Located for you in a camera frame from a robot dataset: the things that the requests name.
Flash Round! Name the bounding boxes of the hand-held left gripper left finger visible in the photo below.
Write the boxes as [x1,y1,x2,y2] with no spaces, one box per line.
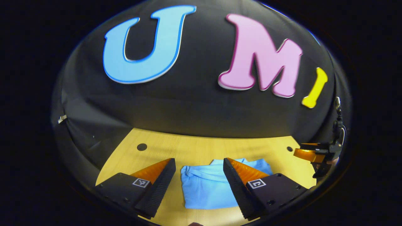
[94,158,177,220]

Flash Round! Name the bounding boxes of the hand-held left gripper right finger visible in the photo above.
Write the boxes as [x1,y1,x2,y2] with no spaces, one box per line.
[223,158,310,221]

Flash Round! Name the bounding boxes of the light blue T-shirt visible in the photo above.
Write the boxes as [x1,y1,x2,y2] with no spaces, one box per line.
[181,158,273,210]

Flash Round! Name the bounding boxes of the black backdrop cloth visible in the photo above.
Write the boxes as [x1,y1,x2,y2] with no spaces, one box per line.
[50,0,353,189]

